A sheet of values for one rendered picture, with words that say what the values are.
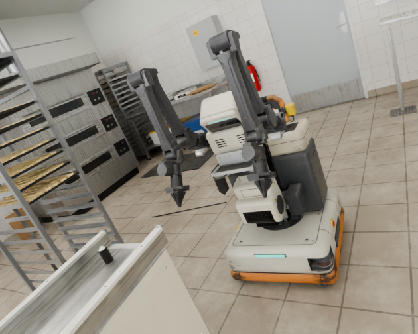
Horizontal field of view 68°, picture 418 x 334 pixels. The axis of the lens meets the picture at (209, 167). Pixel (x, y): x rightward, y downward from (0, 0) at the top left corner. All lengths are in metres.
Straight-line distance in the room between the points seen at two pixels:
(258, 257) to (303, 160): 0.60
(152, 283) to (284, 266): 0.97
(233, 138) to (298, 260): 0.74
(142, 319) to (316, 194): 1.24
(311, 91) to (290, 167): 3.30
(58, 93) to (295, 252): 3.98
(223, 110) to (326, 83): 3.63
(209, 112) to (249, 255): 0.86
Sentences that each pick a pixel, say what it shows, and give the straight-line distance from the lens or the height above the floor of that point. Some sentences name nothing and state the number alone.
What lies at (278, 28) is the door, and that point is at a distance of 4.99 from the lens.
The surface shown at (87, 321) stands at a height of 0.88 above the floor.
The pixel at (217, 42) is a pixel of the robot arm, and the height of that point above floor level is 1.37.
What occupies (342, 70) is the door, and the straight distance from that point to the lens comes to 4.91.
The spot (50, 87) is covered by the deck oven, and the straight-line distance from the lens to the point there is 4.85.
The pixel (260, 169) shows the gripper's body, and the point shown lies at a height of 0.88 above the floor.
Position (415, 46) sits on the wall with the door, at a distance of 4.81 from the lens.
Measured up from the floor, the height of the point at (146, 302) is 0.77.
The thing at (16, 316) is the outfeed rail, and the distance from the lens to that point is 1.14.
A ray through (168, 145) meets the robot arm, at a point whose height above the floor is 1.05.
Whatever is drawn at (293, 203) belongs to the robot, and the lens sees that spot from 1.75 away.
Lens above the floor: 1.35
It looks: 19 degrees down
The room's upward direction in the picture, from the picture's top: 23 degrees counter-clockwise
